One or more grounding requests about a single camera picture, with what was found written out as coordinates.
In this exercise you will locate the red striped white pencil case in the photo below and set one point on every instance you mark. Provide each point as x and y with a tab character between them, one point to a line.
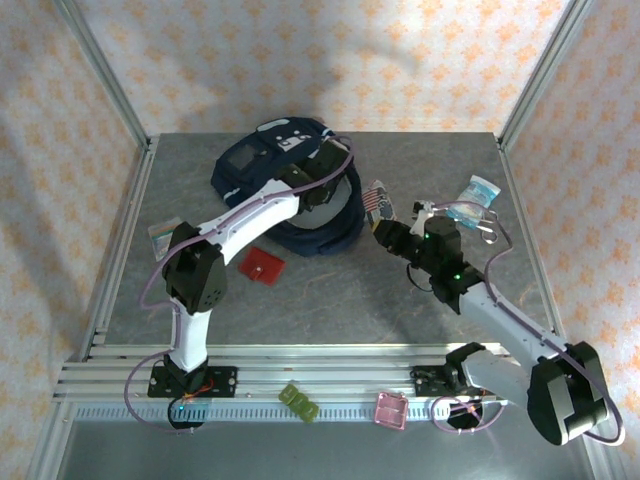
377	200

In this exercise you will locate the navy blue backpack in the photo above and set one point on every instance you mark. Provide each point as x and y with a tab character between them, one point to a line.
250	170

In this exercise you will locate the red snap wallet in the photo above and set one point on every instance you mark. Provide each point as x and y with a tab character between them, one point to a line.
262	265

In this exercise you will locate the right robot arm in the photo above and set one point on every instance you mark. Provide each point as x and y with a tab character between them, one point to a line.
510	325

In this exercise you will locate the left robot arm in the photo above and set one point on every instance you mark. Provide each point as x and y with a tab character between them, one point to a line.
250	220

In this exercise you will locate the blue white tissue pack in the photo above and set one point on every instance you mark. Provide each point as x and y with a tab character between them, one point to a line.
477	195

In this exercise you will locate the clear pack of index tabs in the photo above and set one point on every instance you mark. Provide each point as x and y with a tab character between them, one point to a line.
161	240

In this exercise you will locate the pink square box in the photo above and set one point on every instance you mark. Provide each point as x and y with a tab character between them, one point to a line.
391	411

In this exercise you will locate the olive green block strip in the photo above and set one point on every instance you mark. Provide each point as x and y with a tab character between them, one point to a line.
299	404

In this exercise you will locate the right aluminium side rail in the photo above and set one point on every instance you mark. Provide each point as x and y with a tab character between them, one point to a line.
511	182

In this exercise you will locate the aluminium side rail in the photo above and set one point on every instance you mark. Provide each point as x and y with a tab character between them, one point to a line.
137	185
511	182

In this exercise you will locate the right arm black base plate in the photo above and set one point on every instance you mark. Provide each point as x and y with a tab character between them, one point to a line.
425	380

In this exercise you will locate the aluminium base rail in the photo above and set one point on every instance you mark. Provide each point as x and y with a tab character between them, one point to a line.
325	370

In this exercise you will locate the left aluminium side rail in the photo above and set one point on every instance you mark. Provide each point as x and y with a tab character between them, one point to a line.
137	185

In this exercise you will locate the right aluminium corner post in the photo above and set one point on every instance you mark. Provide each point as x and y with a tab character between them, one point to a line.
540	75

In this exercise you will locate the aluminium corner post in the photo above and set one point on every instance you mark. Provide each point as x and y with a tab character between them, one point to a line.
540	75
105	75

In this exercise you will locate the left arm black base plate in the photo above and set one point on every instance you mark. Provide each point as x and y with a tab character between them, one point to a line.
222	380

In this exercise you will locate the left aluminium corner post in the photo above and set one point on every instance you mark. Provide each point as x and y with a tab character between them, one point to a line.
105	75

